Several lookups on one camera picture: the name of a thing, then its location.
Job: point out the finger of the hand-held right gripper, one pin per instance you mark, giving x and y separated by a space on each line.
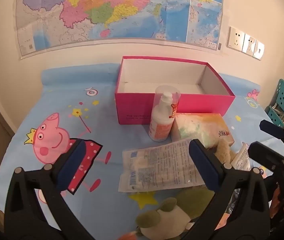
276 130
266 152

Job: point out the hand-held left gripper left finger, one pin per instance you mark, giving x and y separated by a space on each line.
72 165

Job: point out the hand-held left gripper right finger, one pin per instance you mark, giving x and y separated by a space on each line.
204 165

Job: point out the clear plastic cotton packet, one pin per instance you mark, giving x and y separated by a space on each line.
157 165

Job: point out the green white frog plush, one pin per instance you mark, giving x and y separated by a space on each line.
171 220

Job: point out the pink cardboard box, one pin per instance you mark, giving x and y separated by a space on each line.
132 107

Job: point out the gold tissue pack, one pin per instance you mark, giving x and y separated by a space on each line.
241 158

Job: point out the pastel tissue box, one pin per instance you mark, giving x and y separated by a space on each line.
199 127

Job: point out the blue cartoon printed sheet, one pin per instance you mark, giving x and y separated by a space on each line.
107 135

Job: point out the white orange lotion bottle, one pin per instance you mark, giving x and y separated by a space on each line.
160 122

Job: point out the white wall socket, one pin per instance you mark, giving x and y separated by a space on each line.
259 50
235 38
249 44

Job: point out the colourful wall map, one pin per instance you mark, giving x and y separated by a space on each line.
107 10

